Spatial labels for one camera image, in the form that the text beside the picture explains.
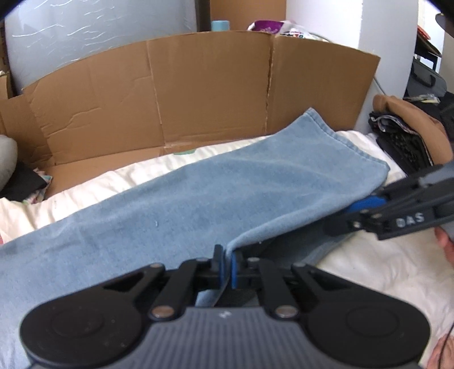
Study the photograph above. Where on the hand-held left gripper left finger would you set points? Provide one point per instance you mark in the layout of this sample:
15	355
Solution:
221	264

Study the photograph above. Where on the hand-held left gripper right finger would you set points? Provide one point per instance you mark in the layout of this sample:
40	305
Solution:
233	269

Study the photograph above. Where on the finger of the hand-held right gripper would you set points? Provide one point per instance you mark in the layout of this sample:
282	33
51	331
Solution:
346	225
365	205

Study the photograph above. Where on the light blue jeans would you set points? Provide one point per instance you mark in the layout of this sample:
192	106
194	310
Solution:
177	213

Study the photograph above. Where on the person's right hand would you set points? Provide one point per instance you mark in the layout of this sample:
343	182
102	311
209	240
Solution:
446	244

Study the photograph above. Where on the black folded cloth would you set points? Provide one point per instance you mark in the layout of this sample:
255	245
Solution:
404	152

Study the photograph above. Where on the cream bear printed blanket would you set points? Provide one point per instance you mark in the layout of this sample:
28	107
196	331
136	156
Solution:
390	276

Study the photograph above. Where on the brown folded cloth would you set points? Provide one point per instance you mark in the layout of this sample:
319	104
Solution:
422	124

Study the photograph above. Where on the silver foil packet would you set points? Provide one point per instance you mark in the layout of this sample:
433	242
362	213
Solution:
424	98

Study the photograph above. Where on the dark grey bag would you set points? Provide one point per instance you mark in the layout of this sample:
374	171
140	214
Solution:
425	78

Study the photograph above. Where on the large flat cardboard sheet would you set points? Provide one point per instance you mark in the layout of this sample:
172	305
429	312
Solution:
177	99

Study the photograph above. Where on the white and purple refill bag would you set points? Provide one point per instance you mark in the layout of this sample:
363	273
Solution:
283	30

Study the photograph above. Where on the small black cloth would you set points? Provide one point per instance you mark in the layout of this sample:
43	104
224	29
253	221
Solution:
21	182

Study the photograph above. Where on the upright cardboard box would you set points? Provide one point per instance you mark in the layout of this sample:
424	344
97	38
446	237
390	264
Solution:
248	14

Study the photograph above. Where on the white bottle with blue cap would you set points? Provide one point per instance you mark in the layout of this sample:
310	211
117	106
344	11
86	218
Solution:
220	25

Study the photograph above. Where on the grey neck pillow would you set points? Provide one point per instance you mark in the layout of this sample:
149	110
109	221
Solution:
7	159

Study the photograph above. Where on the grey foil panel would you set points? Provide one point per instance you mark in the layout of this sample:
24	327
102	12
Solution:
106	32

